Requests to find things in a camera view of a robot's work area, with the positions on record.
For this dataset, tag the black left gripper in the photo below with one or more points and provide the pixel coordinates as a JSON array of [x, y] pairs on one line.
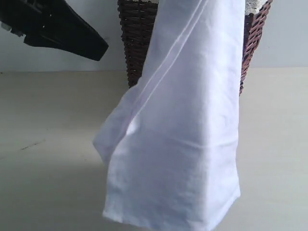
[[52, 23]]

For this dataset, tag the white t-shirt red lettering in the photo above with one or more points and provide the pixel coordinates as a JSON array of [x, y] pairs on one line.
[[170, 144]]

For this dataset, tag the dark brown wicker basket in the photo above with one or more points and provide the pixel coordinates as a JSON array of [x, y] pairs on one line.
[[137, 21]]

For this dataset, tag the grey floral lace basket liner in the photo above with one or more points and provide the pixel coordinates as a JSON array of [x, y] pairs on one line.
[[255, 6]]

